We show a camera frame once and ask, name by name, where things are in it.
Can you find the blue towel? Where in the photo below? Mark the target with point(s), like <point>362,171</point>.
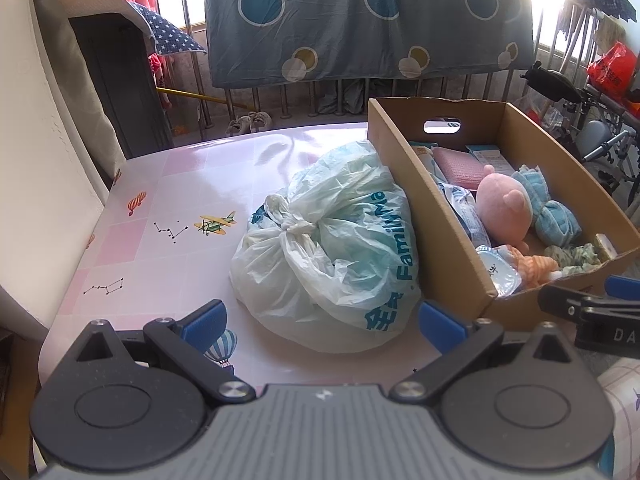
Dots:
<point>532,182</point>
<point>557,222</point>

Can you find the orange striped soft doll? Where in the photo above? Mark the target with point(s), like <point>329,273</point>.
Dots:
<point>532,265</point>

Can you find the white padded panel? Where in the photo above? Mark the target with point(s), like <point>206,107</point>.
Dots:
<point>40,160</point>

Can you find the blue circle-print blanket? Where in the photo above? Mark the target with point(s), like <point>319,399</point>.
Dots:
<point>350,25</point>

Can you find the green patterned cloth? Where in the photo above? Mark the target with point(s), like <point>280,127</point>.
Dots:
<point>575,257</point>

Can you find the red plastic bag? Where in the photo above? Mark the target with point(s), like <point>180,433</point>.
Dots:
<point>612,67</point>

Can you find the blue star-print cloth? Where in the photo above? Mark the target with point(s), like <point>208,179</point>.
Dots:
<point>167,35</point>

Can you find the small yellow packet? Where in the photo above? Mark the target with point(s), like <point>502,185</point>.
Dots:
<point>606,246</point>

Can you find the yellow stick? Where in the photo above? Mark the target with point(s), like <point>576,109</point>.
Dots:
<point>200,96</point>

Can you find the dark cabinet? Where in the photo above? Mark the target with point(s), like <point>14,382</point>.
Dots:
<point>120,90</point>

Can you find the white plastic bag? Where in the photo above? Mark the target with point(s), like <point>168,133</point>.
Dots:
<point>340,240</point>

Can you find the pink plush toy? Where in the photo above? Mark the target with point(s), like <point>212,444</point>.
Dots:
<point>502,210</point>

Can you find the white and blue box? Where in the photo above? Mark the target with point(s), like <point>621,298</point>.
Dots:
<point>492,155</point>

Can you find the white round-lid pack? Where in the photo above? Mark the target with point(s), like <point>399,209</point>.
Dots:
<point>497,270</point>

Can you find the pink mesh sponge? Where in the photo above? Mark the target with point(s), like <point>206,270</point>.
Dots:
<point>457,167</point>

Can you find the cardboard box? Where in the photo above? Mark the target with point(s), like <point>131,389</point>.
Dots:
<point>435,220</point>

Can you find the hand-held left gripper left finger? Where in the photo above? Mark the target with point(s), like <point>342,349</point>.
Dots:
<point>205,325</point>

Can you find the black bicycle saddle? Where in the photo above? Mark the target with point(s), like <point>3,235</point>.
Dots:
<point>550,82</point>

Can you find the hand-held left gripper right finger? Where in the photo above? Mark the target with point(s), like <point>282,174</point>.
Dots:
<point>440,327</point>

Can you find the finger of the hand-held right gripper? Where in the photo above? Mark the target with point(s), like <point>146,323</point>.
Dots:
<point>560,302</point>
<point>625,286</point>

